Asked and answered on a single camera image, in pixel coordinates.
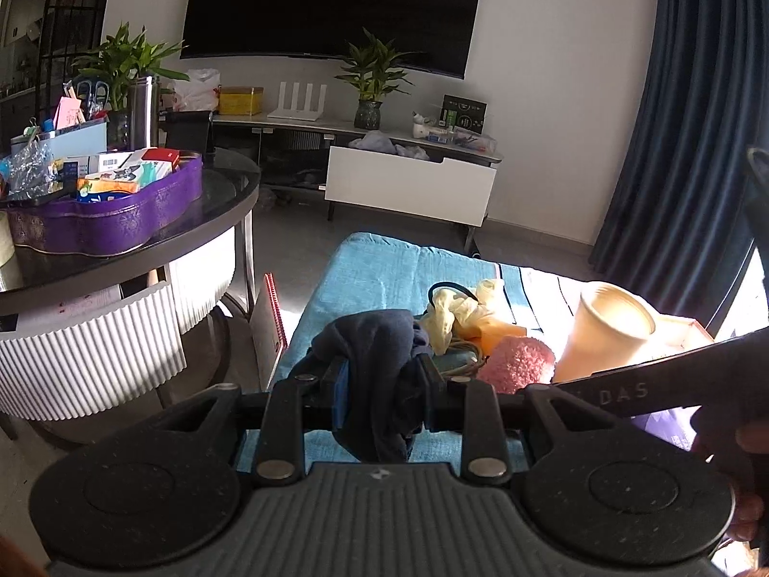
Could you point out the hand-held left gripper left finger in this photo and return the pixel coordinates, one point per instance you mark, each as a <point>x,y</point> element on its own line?
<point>342,396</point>

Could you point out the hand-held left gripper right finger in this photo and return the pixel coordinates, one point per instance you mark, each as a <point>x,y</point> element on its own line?
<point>432,402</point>

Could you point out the navy blue cloth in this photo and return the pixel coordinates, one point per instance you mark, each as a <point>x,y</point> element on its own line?
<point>378,372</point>

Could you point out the white box with orange rim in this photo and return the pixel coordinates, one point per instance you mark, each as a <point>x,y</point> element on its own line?
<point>682,336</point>

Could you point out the purple tissue pack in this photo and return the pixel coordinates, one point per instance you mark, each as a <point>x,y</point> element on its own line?
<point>670,430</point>

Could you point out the orange cloth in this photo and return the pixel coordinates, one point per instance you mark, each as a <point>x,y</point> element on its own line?
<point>498,336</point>

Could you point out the person's right hand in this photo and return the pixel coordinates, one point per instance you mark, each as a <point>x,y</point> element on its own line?
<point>745,451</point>

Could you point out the teal pouch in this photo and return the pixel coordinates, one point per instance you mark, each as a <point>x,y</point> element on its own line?
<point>459,363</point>

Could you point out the beige paper cup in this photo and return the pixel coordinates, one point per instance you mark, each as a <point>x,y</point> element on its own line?
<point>607,336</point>

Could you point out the yellow cloth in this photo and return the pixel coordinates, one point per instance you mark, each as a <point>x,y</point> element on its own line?
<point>462,312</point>

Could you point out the red spiral notebook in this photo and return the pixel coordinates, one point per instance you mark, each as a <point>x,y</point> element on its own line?
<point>270,330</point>

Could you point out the striped blue blanket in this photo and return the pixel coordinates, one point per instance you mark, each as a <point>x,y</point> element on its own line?
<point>372,270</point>

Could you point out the black roll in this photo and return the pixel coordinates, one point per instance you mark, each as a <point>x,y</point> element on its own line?
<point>474,247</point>

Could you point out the white drawer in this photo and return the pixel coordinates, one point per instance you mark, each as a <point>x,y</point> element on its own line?
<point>408,186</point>

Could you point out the round coffee table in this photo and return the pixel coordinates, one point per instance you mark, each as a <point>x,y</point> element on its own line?
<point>228,192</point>

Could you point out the light grey plastic bag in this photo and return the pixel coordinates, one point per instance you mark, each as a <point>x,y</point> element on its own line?
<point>411,152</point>

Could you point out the grey cloth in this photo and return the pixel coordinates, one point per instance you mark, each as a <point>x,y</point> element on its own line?
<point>372,141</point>

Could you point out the clear plastic box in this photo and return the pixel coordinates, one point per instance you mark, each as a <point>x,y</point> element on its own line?
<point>477,139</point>

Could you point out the television cabinet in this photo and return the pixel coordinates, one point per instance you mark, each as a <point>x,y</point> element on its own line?
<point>288,126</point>

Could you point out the small white bottle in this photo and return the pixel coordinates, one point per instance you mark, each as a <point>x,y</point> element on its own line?
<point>422,126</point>

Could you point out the dark blue curtain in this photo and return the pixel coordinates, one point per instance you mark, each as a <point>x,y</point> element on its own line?
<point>673,102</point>

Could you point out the purple tin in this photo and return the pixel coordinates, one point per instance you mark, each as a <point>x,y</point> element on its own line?
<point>120,222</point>

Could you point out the green and black carton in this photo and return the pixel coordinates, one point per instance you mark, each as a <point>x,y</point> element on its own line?
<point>464,113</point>

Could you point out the white router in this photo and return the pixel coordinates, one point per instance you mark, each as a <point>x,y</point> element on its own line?
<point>297,105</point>

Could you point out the black box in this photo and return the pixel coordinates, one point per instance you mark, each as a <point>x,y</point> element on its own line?
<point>186,132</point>

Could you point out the yellow tin box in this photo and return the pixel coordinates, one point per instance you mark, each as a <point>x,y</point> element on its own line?
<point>240,101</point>

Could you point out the pile of small cartons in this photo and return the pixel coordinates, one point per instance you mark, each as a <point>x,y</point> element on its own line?
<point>120,171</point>

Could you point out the potted plant in dark vase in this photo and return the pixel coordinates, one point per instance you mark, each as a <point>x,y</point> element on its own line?
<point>372,78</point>

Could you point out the white plastic bag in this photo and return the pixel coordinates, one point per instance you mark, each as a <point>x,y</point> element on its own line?
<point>195,90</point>

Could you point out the steel thermos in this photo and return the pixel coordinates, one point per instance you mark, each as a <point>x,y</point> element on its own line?
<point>143,114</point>

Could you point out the light blue organizer box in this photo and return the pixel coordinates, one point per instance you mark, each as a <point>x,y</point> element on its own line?
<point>72,138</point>

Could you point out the crinkled clear plastic wrap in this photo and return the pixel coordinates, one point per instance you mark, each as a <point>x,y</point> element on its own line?
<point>27,168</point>

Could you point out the black television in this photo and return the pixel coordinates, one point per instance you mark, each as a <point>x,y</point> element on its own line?
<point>330,6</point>

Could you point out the scissors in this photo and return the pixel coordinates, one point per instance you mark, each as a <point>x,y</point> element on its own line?
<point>91,93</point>

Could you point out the pink notepad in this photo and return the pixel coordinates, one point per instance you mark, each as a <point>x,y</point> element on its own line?
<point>68,114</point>

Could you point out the green bamboo plant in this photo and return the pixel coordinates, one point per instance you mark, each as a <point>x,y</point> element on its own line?
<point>129,57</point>

